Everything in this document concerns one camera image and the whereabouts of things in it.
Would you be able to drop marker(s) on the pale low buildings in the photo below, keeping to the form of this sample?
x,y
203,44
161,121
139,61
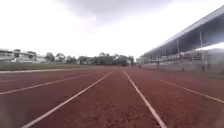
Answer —
x,y
20,56

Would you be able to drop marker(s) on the green grass field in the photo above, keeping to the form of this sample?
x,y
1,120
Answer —
x,y
33,66

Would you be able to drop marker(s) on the pale kerb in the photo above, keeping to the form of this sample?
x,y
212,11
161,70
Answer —
x,y
36,70

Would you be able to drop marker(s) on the grandstand with roof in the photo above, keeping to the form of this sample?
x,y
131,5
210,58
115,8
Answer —
x,y
190,50

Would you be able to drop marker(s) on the white lane lines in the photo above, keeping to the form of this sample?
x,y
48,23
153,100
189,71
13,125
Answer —
x,y
145,101

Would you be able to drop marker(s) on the row of trees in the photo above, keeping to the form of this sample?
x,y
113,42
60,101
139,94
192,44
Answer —
x,y
66,58

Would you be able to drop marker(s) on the red running track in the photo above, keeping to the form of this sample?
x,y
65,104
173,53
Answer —
x,y
110,100

